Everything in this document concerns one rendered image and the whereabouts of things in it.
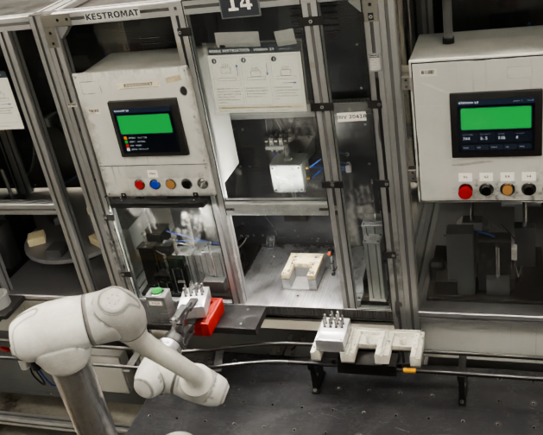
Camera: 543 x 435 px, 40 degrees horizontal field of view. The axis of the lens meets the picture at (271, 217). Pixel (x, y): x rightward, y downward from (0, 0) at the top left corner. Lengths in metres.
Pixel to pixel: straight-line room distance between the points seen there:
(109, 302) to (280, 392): 1.06
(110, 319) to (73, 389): 0.25
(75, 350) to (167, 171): 0.89
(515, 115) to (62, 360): 1.38
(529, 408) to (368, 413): 0.52
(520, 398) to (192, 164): 1.33
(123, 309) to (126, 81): 0.92
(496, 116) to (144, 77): 1.09
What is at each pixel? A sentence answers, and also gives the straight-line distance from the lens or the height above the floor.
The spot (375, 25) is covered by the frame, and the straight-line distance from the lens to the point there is 2.19.
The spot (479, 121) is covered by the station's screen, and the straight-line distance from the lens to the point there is 2.22.
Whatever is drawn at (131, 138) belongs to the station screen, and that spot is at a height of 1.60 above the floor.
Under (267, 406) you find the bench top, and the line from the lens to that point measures 2.68.
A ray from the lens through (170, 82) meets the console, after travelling 2.43.
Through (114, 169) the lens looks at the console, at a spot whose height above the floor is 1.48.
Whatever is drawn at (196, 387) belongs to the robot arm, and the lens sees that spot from 2.31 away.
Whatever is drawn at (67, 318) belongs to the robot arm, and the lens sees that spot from 1.86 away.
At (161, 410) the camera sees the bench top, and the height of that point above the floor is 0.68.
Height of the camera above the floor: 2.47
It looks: 28 degrees down
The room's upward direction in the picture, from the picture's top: 10 degrees counter-clockwise
